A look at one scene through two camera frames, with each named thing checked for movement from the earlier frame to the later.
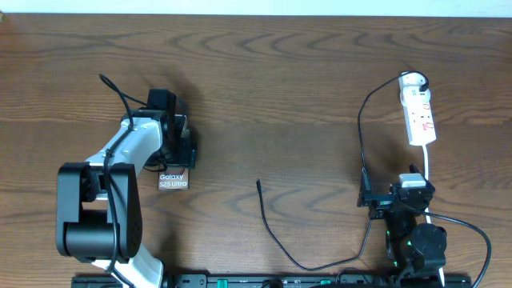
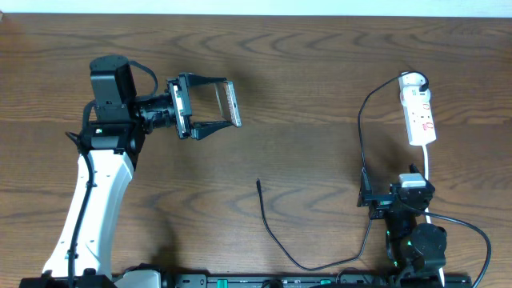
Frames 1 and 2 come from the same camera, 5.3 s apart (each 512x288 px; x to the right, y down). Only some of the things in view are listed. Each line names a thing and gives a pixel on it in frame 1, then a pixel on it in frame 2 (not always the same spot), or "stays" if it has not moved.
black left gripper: [188, 154] -> [198, 130]
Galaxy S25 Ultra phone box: [174, 178] -> [229, 102]
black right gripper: [366, 195] stays
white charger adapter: [411, 94] stays
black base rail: [351, 280] stays
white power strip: [418, 116] stays
